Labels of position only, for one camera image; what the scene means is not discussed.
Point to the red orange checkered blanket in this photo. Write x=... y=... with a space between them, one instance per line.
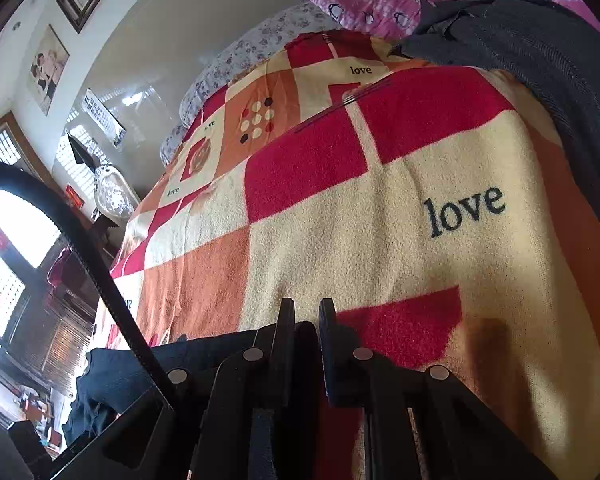
x=380 y=240

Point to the black pants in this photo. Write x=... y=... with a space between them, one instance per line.
x=115 y=380

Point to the dark grey garment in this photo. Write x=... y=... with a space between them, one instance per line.
x=545 y=55

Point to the eye chart wall calendar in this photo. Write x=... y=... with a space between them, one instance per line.
x=102 y=117

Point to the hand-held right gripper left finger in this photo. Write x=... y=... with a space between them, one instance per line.
x=285 y=355

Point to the pink penguin print quilt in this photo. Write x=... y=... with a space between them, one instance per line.
x=380 y=2

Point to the floral pillow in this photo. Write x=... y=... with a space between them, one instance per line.
x=260 y=45

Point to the black hanging cloth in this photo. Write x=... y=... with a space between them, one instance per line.
x=81 y=150

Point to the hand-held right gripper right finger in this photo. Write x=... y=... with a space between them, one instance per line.
x=330 y=355

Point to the dark wooden desk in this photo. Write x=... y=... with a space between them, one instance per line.
x=105 y=240

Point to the white ornate chair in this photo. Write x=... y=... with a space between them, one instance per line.
x=114 y=192

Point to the dark red cloth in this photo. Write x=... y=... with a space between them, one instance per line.
x=59 y=266

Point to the red paper sign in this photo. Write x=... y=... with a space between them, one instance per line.
x=75 y=196

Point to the wall poster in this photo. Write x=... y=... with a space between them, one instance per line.
x=47 y=70

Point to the wooden lattice window door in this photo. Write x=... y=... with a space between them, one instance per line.
x=10 y=220

